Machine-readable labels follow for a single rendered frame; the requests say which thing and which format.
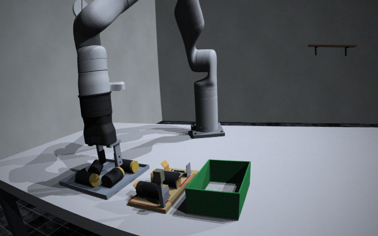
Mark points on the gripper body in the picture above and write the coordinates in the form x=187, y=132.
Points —
x=96, y=108

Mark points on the green open-top box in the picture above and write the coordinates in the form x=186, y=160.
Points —
x=219, y=189

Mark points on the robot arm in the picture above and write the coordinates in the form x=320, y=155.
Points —
x=91, y=56

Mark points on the black battery with gold end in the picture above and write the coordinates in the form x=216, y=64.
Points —
x=95, y=167
x=112, y=177
x=87, y=178
x=130, y=166
x=147, y=189
x=170, y=178

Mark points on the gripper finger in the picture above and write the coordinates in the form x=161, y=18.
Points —
x=117, y=152
x=101, y=154

